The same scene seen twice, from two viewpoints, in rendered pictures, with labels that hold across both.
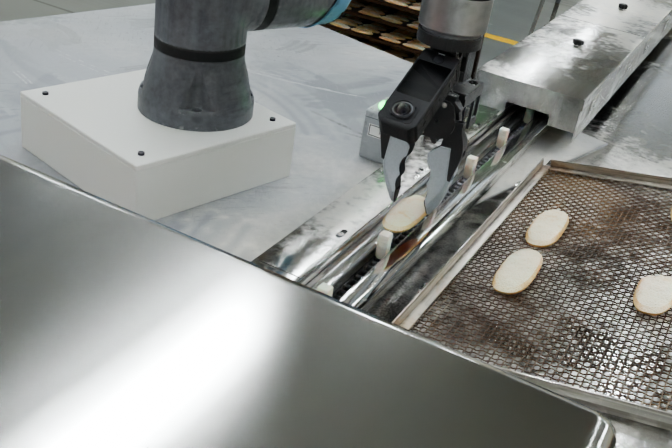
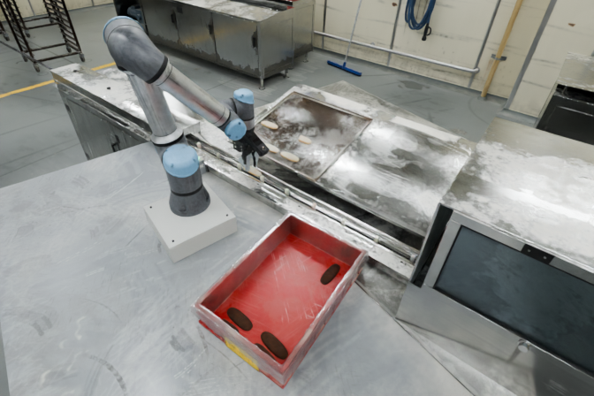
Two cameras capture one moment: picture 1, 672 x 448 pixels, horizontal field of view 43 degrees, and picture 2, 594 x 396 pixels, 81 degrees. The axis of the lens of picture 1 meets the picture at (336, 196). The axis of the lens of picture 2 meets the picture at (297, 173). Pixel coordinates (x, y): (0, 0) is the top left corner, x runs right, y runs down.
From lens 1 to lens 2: 1.27 m
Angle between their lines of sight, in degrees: 65
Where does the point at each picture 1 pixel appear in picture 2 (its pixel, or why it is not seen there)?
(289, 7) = not seen: hidden behind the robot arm
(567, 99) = (195, 124)
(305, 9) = not seen: hidden behind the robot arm
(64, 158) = (201, 244)
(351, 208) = (245, 180)
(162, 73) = (196, 199)
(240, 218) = (233, 208)
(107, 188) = (224, 232)
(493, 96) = not seen: hidden behind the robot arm
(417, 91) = (258, 142)
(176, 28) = (196, 184)
